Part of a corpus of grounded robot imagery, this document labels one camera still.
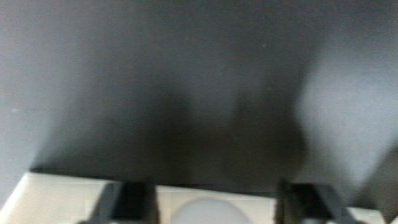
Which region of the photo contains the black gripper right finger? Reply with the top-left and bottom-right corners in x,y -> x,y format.
278,180 -> 360,224

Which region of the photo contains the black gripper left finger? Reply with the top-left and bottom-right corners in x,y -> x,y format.
88,182 -> 161,224

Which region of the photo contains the white cabinet body box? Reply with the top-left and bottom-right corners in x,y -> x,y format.
0,172 -> 398,224

